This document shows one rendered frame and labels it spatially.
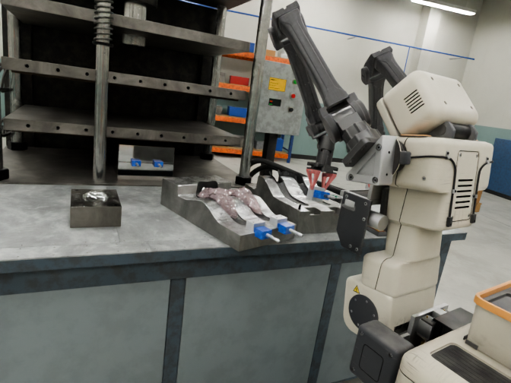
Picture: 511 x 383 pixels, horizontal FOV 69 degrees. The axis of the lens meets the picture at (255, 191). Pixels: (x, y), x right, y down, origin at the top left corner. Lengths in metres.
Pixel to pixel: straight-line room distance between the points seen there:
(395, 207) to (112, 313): 0.89
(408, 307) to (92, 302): 0.91
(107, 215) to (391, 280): 0.87
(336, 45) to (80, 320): 8.13
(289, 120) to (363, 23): 7.01
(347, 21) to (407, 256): 8.12
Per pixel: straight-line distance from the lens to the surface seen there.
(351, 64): 8.97
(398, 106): 1.02
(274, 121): 2.21
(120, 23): 1.93
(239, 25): 8.17
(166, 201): 1.50
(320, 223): 1.42
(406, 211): 1.03
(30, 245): 1.19
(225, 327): 1.42
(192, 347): 1.42
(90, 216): 1.28
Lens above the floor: 1.27
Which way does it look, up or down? 14 degrees down
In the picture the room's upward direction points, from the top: 8 degrees clockwise
